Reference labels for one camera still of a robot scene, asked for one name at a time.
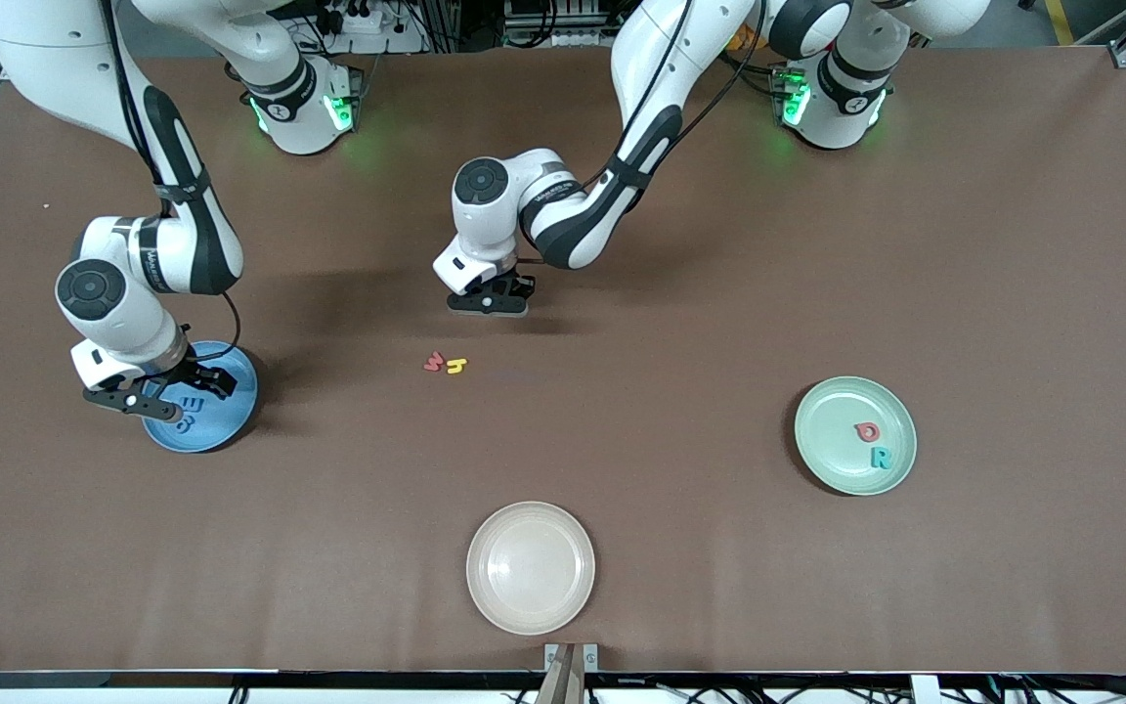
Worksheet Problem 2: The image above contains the blue plate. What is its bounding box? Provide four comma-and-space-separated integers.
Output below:
140, 340, 259, 454

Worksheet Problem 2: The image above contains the white power strip with plugs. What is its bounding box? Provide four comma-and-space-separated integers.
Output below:
314, 0, 427, 55

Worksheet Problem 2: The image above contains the beige plate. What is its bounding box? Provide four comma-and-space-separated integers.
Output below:
466, 502, 596, 637

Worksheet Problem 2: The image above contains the brown table cover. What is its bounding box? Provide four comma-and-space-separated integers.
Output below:
0, 49, 1126, 678

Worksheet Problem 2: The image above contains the light green plate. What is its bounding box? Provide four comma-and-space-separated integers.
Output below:
794, 376, 918, 497

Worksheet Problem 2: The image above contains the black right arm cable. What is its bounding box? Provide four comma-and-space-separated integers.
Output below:
104, 0, 242, 363

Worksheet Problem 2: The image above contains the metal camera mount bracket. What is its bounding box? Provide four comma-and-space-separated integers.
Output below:
536, 642, 599, 704

